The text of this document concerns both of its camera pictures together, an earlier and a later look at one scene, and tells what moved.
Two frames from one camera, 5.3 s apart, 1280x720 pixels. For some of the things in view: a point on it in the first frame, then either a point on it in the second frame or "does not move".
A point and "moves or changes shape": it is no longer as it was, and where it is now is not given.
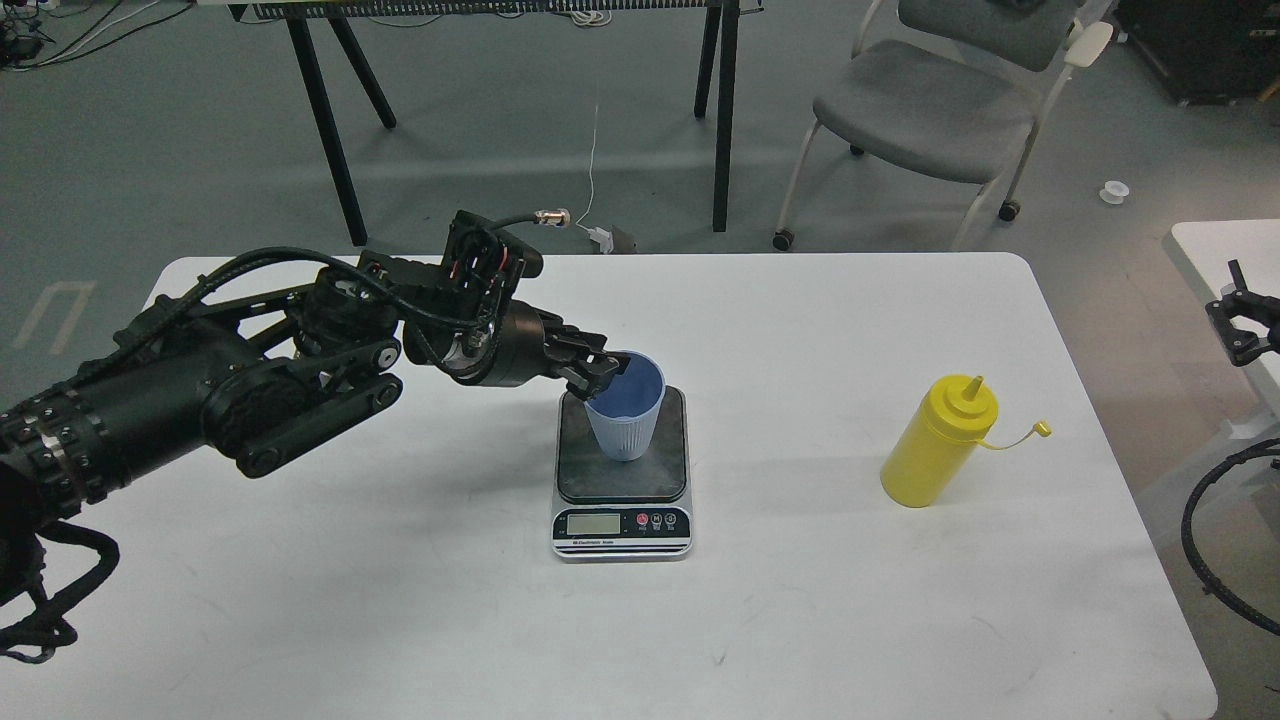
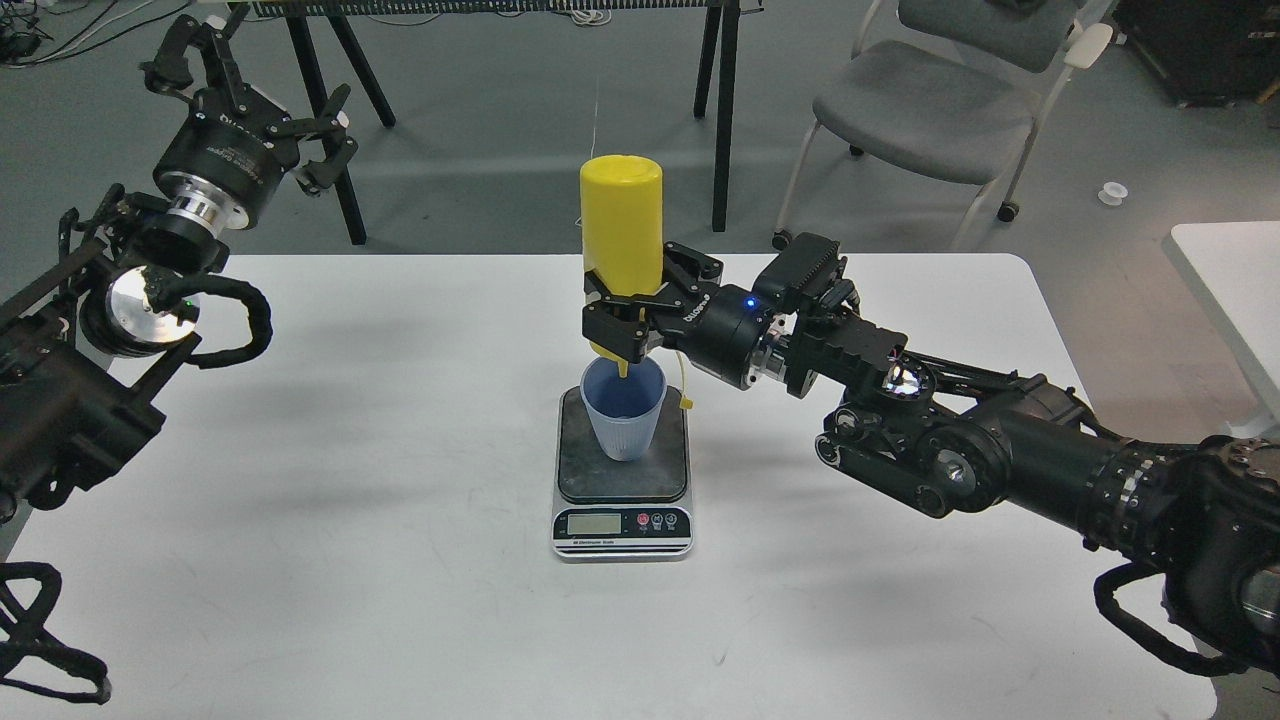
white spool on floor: [1114, 192] does not move
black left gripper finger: [572, 336] to [318, 174]
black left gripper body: [515, 345] to [218, 170]
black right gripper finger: [1253, 309] to [619, 321]
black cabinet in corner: [1207, 51] does not move
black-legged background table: [301, 13] does not move
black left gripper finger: [588, 375] to [169, 72]
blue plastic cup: [625, 414] does not move
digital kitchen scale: [611, 510] does not move
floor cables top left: [21, 45] does not move
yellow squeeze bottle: [938, 438] moves or changes shape
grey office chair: [961, 95] does not move
